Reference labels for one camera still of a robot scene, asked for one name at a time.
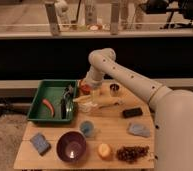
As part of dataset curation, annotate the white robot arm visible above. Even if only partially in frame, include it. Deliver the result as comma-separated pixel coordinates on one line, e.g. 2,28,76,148
85,48,193,171

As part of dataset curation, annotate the white paper cup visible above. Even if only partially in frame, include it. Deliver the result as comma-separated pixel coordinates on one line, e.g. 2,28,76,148
78,103,93,113

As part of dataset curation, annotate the small metal cup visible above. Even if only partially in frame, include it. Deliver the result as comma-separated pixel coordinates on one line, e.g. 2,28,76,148
110,83,120,97

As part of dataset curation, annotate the blue plastic cup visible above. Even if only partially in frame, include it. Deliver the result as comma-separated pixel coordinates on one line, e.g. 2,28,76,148
80,121,94,137

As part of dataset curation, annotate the red bowl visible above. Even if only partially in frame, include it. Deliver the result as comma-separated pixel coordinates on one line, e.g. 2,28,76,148
79,80,91,95

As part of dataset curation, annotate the green plastic tray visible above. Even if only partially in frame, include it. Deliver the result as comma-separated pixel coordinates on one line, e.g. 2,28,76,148
27,80,77,124

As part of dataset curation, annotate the black rectangular block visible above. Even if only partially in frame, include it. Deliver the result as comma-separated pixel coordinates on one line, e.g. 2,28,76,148
122,107,143,118

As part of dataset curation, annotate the red chili pepper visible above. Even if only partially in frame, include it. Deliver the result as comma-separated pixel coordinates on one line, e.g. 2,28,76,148
42,99,55,117

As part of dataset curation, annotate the wooden folding table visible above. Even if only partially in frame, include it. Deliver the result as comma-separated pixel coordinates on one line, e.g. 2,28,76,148
14,87,154,170

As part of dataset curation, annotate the light blue cloth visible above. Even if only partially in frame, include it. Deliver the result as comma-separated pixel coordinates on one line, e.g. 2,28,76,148
128,123,150,138

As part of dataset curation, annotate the orange peach fruit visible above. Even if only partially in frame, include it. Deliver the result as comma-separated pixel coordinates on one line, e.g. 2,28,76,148
97,143,112,159

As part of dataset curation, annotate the purple bowl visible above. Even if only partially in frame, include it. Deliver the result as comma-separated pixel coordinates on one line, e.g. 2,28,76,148
56,131,87,163

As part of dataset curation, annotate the bunch of dark grapes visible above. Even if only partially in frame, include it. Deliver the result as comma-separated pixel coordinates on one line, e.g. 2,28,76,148
116,146,149,163

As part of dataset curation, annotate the blue sponge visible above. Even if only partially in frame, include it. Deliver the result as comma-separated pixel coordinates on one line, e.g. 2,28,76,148
30,133,51,156

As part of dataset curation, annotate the black handled utensil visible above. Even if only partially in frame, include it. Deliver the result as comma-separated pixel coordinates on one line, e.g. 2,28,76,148
60,98,67,119

